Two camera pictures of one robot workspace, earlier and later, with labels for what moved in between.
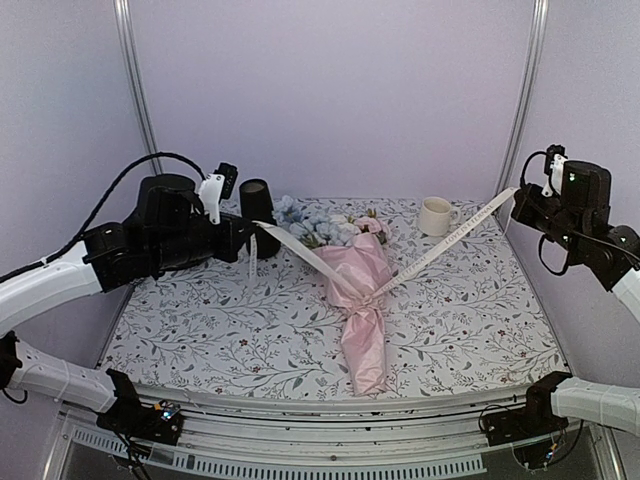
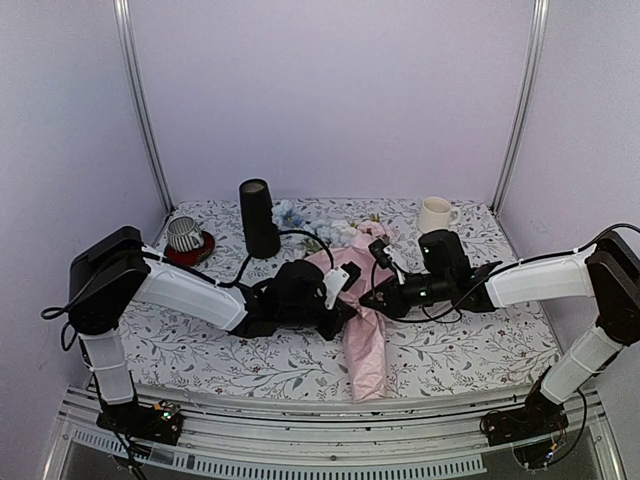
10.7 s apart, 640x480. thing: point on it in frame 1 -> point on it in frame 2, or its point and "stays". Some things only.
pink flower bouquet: x=354 y=262 stays
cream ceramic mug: x=436 y=216 stays
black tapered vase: x=256 y=205 stays
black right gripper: x=526 y=198 -> x=393 y=305
